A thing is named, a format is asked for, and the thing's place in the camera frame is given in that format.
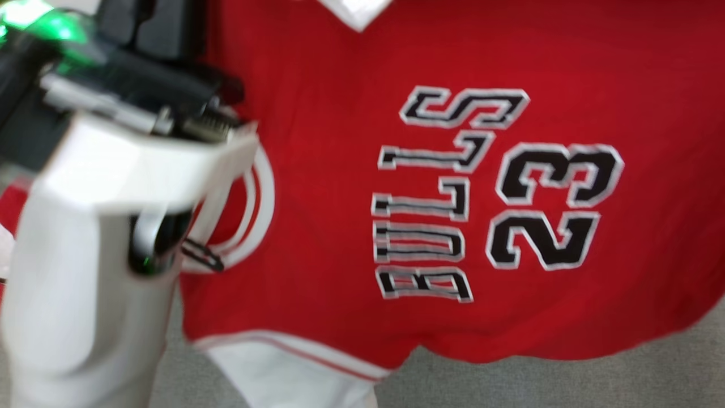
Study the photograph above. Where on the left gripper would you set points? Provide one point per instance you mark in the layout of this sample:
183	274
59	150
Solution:
141	164

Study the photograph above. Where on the red Bulls 23 jersey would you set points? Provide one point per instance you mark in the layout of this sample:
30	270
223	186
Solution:
340	85

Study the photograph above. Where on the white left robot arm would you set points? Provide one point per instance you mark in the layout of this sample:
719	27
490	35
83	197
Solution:
85	311

